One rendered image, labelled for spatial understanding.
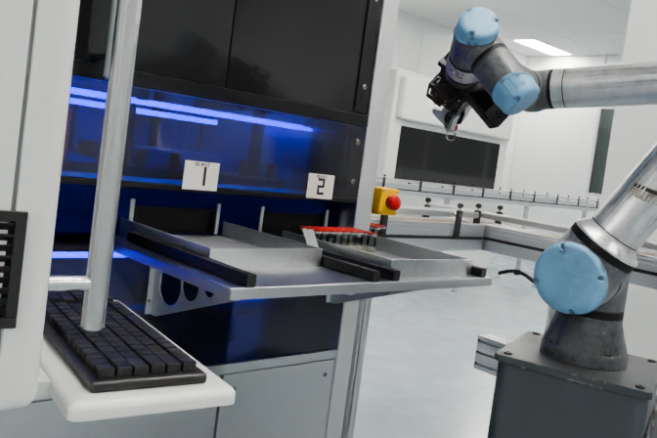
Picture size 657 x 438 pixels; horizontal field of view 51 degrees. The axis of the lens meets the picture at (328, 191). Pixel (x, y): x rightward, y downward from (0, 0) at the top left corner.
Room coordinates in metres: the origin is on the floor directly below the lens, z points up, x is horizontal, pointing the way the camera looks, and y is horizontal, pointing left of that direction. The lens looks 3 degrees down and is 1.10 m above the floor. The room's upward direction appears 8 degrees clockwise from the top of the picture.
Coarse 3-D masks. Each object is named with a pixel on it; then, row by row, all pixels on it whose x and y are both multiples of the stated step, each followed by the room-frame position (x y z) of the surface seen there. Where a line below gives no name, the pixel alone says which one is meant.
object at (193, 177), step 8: (192, 160) 1.44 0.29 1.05; (184, 168) 1.42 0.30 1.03; (192, 168) 1.44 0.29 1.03; (200, 168) 1.45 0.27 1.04; (208, 168) 1.46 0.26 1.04; (216, 168) 1.48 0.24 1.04; (184, 176) 1.43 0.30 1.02; (192, 176) 1.44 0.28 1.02; (200, 176) 1.45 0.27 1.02; (208, 176) 1.47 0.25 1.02; (216, 176) 1.48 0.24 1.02; (184, 184) 1.43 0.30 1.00; (192, 184) 1.44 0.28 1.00; (200, 184) 1.45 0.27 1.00; (208, 184) 1.47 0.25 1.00; (216, 184) 1.48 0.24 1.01
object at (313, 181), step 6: (312, 174) 1.66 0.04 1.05; (318, 174) 1.68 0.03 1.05; (324, 174) 1.69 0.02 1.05; (312, 180) 1.67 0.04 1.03; (318, 180) 1.68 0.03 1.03; (330, 180) 1.71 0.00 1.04; (312, 186) 1.67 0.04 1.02; (330, 186) 1.71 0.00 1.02; (312, 192) 1.67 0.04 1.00; (324, 192) 1.69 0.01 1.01; (330, 192) 1.71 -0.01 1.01; (324, 198) 1.70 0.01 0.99; (330, 198) 1.71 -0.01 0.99
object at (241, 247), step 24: (168, 240) 1.28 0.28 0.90; (192, 240) 1.47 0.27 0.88; (216, 240) 1.51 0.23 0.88; (240, 240) 1.55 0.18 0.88; (264, 240) 1.48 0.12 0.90; (288, 240) 1.42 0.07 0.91; (240, 264) 1.22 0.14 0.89; (264, 264) 1.26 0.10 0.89; (288, 264) 1.30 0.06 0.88; (312, 264) 1.34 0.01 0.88
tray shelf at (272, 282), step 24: (120, 240) 1.36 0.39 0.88; (168, 264) 1.18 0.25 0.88; (216, 288) 1.07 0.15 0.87; (240, 288) 1.05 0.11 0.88; (264, 288) 1.08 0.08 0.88; (288, 288) 1.12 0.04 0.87; (312, 288) 1.15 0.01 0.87; (336, 288) 1.19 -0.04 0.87; (360, 288) 1.23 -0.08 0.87; (384, 288) 1.28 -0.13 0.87; (408, 288) 1.32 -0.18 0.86; (432, 288) 1.38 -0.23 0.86
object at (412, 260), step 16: (304, 240) 1.52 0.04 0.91; (384, 240) 1.69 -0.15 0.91; (352, 256) 1.40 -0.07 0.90; (368, 256) 1.37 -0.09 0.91; (384, 256) 1.60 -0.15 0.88; (400, 256) 1.64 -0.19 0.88; (416, 256) 1.61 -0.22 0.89; (432, 256) 1.58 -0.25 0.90; (448, 256) 1.54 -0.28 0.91; (416, 272) 1.38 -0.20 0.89; (432, 272) 1.41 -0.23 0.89; (448, 272) 1.45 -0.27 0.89; (464, 272) 1.49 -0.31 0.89
